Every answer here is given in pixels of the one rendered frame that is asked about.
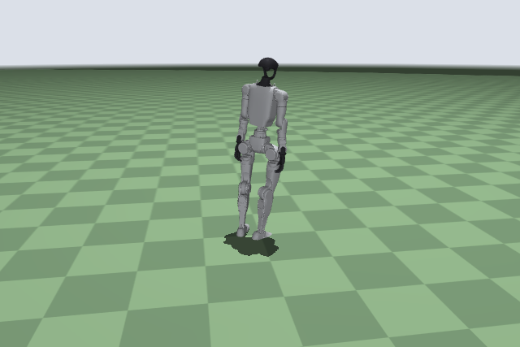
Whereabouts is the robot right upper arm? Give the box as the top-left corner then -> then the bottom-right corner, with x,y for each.
275,89 -> 288,128

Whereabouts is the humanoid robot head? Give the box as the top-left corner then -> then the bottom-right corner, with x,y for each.
256,58 -> 279,87

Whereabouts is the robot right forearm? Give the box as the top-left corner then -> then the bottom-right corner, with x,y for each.
277,119 -> 288,152

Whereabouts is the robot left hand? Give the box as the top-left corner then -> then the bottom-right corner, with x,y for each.
234,135 -> 242,162

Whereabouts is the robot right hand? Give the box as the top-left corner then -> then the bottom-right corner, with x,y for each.
275,147 -> 286,173

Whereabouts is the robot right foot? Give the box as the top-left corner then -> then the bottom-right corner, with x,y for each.
252,230 -> 272,240

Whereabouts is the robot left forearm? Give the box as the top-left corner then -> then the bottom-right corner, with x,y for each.
236,115 -> 249,141

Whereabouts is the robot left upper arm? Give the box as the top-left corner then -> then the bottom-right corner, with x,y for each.
240,84 -> 251,119

